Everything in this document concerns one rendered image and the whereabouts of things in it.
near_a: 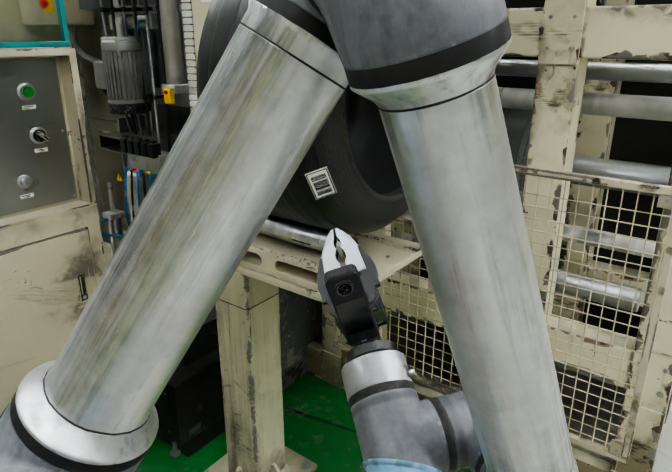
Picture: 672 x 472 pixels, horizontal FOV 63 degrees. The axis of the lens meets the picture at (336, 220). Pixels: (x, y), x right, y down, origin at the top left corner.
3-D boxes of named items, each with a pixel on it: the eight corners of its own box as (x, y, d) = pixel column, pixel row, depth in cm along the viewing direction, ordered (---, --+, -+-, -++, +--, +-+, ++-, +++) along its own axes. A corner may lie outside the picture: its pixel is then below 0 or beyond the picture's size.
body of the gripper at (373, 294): (334, 304, 87) (353, 377, 80) (320, 282, 80) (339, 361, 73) (380, 288, 86) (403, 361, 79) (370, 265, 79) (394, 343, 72)
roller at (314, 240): (239, 218, 130) (225, 228, 127) (233, 201, 128) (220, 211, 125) (361, 251, 110) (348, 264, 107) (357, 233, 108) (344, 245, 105)
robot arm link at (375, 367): (340, 395, 70) (413, 372, 69) (332, 358, 72) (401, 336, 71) (356, 410, 77) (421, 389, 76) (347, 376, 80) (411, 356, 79)
